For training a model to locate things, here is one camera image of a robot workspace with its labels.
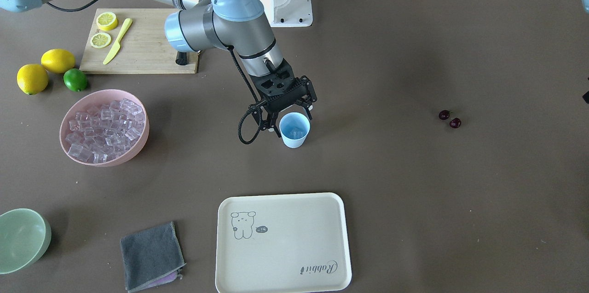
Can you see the ice cube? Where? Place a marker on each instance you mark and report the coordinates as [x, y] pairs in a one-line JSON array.
[[296, 134]]

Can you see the pink bowl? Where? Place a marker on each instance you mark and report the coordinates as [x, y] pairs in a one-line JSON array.
[[133, 146]]

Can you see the yellow plastic knife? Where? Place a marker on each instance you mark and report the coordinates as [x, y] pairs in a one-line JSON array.
[[116, 46]]

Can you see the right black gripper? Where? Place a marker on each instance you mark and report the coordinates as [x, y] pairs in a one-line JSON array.
[[309, 95]]

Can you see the green bowl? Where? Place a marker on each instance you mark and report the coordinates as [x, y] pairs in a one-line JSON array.
[[25, 236]]

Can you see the green lime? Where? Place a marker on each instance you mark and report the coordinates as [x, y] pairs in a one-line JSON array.
[[75, 80]]

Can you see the cream rabbit tray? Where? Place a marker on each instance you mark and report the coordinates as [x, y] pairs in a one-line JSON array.
[[294, 243]]

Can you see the steel muddler black tip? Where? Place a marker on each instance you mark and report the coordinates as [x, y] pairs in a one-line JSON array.
[[181, 58]]

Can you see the grey folded cloth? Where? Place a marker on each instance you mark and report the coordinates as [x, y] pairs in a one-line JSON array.
[[151, 258]]

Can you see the light blue cup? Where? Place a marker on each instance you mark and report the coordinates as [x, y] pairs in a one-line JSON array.
[[294, 128]]

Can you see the lemon half upper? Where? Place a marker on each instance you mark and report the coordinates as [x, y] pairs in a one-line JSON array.
[[106, 21]]

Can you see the clear ice cubes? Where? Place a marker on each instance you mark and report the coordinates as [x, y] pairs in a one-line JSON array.
[[103, 129]]

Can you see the lemon slice lower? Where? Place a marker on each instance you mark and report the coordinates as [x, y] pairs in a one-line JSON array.
[[100, 40]]

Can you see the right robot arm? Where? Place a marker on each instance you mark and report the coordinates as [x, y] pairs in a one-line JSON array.
[[240, 27]]

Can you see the wooden cutting board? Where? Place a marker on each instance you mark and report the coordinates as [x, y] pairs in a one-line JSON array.
[[144, 47]]

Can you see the whole yellow lemon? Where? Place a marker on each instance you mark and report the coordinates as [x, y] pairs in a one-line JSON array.
[[58, 60], [32, 79]]

